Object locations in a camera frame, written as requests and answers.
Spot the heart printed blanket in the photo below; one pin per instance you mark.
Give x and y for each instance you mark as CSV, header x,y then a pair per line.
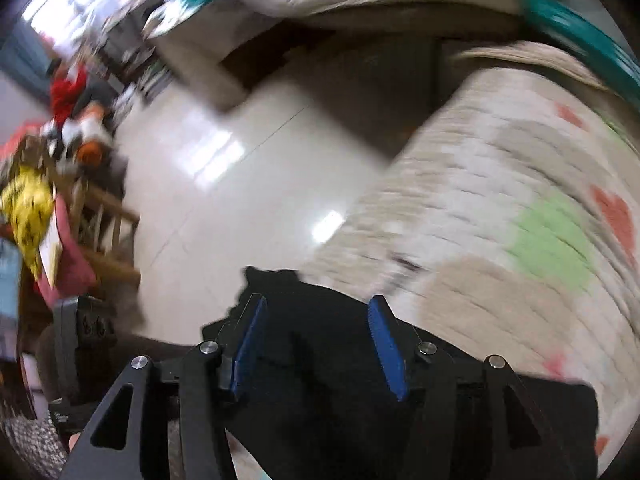
x,y
500,220

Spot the pink cloth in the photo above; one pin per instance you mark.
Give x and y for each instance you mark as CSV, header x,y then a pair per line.
x,y
70,265

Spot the grey speckled cloth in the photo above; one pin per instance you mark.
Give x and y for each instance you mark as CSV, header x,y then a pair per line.
x,y
30,445

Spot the wooden chair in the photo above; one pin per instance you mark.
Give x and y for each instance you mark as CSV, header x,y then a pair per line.
x,y
107,230

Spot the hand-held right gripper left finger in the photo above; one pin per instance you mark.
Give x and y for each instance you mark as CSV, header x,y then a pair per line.
x,y
248,345

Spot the teal striped cloth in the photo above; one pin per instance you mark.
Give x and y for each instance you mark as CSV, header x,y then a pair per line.
x,y
575,30

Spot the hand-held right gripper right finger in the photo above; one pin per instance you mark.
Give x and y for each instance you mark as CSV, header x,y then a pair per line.
x,y
388,350

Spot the beige sofa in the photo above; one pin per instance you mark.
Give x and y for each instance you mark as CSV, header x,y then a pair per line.
x,y
350,5

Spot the yellow patterned cloth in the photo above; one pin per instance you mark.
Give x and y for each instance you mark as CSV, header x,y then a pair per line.
x,y
27,210

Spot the black pants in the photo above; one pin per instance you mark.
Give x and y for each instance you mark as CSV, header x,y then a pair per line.
x,y
320,360

